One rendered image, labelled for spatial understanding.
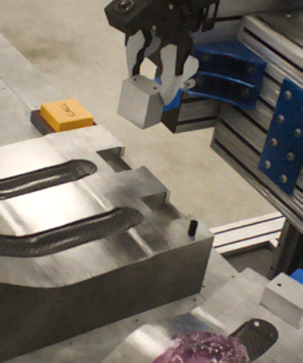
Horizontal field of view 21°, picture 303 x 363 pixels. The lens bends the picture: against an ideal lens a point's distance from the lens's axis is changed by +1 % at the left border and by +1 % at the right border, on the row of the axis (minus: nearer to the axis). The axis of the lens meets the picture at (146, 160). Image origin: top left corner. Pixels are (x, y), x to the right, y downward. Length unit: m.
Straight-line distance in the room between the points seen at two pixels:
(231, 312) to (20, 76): 0.65
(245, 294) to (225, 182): 1.76
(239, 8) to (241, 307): 0.62
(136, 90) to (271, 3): 0.43
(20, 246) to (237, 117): 0.65
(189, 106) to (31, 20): 2.15
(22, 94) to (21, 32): 2.08
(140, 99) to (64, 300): 0.33
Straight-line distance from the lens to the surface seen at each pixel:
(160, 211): 1.04
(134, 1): 1.01
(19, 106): 1.34
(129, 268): 0.92
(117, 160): 1.11
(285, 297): 0.94
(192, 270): 0.99
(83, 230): 0.96
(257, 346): 0.92
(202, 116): 1.49
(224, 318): 0.93
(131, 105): 1.12
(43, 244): 0.94
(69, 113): 1.26
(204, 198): 2.61
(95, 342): 0.94
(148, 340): 0.82
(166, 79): 1.09
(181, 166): 2.74
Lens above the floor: 1.47
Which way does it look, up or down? 33 degrees down
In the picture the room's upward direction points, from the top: 11 degrees clockwise
